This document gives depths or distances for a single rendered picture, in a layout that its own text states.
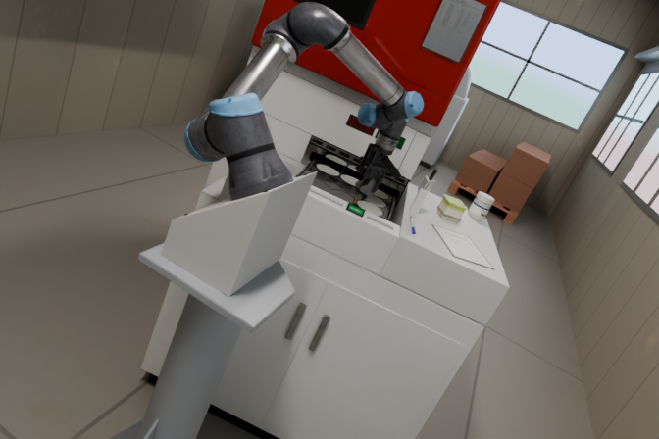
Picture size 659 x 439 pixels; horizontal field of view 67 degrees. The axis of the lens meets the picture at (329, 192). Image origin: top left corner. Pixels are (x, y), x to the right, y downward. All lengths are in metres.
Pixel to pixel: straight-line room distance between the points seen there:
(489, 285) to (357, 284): 0.39
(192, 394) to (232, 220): 0.53
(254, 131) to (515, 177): 5.40
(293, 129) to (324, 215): 0.69
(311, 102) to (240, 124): 0.97
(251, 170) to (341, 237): 0.49
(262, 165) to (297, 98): 0.99
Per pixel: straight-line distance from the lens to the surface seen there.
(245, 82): 1.35
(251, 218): 1.06
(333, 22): 1.42
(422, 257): 1.50
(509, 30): 7.90
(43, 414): 1.95
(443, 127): 7.03
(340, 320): 1.62
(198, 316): 1.28
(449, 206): 1.82
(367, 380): 1.73
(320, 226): 1.50
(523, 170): 6.33
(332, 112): 2.05
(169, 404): 1.47
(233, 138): 1.12
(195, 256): 1.17
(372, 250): 1.50
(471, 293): 1.55
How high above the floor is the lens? 1.47
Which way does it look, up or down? 19 degrees down
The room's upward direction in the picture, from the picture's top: 24 degrees clockwise
